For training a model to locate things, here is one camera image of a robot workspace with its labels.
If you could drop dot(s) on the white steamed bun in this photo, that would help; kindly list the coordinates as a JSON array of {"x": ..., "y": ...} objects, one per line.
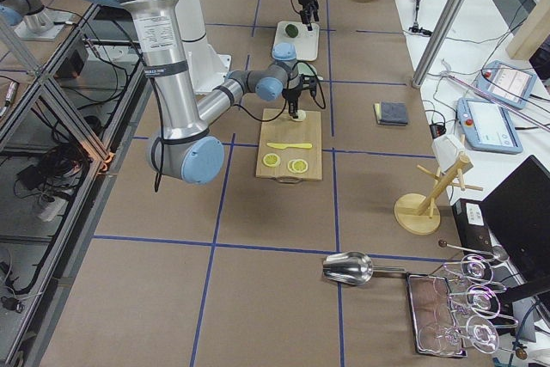
[{"x": 299, "y": 116}]

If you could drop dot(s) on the light green bowl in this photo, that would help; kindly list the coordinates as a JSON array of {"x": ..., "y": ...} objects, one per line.
[{"x": 306, "y": 71}]

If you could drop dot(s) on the green avocado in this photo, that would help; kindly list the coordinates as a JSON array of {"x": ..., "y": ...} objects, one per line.
[{"x": 291, "y": 30}]

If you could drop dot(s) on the white bear serving tray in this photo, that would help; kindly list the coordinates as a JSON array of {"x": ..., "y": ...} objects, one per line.
[{"x": 306, "y": 42}]

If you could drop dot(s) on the yellow plastic knife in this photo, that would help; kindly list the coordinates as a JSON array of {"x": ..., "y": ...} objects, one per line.
[{"x": 282, "y": 146}]

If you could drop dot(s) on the wooden cutting board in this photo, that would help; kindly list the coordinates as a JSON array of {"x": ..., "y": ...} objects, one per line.
[{"x": 289, "y": 150}]

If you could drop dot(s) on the lower lemon slice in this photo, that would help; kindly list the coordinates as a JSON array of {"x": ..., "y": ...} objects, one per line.
[{"x": 271, "y": 160}]

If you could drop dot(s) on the lemon slice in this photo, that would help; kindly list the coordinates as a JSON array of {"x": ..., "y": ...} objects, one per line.
[
  {"x": 300, "y": 166},
  {"x": 271, "y": 160}
]

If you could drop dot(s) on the upper lemon slice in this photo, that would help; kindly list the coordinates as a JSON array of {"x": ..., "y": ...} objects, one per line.
[{"x": 300, "y": 166}]

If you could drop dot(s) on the grey folded cloth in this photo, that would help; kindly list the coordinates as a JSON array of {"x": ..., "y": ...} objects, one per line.
[{"x": 390, "y": 113}]

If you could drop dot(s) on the wooden mug tree stand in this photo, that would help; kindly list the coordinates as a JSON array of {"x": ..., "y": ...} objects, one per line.
[{"x": 418, "y": 214}]

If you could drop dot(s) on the metal scoop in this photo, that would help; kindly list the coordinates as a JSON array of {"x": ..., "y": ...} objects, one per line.
[{"x": 355, "y": 268}]

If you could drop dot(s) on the near blue teach pendant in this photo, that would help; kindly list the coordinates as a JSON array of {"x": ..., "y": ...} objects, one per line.
[{"x": 487, "y": 127}]

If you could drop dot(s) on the blue teach pendant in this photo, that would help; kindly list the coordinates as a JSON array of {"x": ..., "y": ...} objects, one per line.
[
  {"x": 487, "y": 127},
  {"x": 506, "y": 83}
]

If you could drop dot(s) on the far blue teach pendant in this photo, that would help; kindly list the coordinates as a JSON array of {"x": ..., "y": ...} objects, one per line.
[{"x": 506, "y": 83}]

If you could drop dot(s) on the clear wine glass far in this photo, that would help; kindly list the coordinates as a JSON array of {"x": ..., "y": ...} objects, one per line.
[{"x": 472, "y": 268}]

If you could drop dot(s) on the clear wine glass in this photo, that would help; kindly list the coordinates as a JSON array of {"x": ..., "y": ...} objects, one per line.
[
  {"x": 447, "y": 340},
  {"x": 475, "y": 300},
  {"x": 472, "y": 268}
]

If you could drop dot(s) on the black laptop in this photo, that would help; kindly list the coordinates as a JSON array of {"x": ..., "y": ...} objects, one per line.
[{"x": 517, "y": 213}]

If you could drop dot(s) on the black glass tray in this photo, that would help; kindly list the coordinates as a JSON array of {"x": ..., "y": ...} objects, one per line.
[{"x": 428, "y": 298}]

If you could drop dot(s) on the clear wine glass middle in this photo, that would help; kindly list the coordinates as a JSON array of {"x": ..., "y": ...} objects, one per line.
[{"x": 475, "y": 300}]

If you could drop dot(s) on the clear wine glass near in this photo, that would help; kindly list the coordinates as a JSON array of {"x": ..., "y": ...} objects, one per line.
[{"x": 447, "y": 340}]

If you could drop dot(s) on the aluminium frame post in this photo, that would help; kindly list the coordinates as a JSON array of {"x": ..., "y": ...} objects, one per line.
[{"x": 444, "y": 23}]

